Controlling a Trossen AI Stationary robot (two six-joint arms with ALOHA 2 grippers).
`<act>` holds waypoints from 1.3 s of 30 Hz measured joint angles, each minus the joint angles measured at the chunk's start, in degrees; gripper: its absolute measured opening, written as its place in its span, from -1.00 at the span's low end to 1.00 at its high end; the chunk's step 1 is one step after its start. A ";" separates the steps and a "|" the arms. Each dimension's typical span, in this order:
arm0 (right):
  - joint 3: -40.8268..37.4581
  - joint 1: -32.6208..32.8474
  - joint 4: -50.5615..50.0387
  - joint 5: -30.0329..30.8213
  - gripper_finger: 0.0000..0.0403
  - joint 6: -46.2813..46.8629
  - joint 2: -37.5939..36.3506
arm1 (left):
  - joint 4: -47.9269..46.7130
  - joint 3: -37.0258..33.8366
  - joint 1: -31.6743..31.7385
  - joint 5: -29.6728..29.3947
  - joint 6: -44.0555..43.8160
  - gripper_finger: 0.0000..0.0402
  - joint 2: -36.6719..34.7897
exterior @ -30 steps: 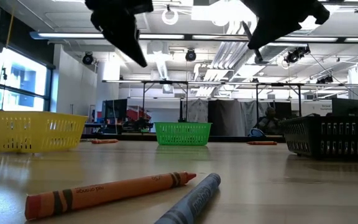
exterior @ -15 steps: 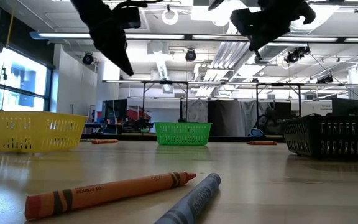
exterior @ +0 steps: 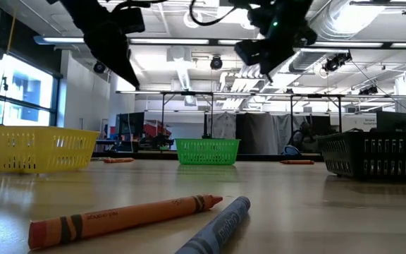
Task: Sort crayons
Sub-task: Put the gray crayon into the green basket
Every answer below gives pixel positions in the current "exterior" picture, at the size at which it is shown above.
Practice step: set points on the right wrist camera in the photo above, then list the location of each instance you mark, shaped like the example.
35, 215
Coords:
247, 53

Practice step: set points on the black track spotlight cluster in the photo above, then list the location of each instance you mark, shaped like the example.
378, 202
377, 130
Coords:
368, 90
333, 64

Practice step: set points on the black metal frame stand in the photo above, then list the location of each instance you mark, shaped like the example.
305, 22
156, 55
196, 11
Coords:
163, 113
339, 113

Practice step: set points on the large window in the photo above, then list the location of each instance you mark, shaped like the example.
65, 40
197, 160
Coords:
30, 91

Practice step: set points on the light grey curtain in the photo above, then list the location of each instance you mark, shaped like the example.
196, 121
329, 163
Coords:
224, 125

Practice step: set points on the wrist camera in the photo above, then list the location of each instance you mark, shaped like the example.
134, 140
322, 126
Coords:
247, 53
132, 21

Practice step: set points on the green plastic basket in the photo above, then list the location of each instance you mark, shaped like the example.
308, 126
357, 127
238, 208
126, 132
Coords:
206, 151

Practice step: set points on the white cabinet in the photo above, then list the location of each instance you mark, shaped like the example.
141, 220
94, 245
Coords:
358, 123

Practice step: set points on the black monitor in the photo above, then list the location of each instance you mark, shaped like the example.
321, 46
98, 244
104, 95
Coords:
132, 123
395, 121

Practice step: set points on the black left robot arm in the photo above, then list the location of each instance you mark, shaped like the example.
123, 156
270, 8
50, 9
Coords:
79, 12

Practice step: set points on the black plastic basket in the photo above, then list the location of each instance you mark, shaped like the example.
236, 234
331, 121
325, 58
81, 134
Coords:
382, 157

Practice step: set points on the black table frame rail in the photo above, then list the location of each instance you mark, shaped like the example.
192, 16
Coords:
146, 155

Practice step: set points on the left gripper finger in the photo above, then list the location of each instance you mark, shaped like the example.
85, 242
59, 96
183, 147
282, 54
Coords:
123, 68

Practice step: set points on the person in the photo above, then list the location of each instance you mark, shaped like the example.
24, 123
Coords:
305, 135

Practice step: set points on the blue crayon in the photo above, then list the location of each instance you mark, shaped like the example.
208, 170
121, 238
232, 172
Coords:
217, 229

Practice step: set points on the blue and white object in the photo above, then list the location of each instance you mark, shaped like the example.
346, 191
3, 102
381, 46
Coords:
290, 151

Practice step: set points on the yellow plastic basket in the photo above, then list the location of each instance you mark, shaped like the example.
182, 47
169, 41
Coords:
30, 148

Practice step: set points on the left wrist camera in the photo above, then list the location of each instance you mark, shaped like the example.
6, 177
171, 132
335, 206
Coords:
132, 21

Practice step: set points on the overhead bar with light strips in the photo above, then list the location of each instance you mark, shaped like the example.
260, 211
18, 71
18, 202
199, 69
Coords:
213, 41

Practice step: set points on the dark grey curtain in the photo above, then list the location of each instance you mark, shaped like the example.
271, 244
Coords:
256, 134

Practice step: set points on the orange crayon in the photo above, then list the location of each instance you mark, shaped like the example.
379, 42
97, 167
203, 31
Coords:
118, 160
118, 218
296, 162

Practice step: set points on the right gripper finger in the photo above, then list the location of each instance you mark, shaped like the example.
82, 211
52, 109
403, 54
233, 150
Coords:
275, 65

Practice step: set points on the red object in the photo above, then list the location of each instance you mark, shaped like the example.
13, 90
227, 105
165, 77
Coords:
153, 130

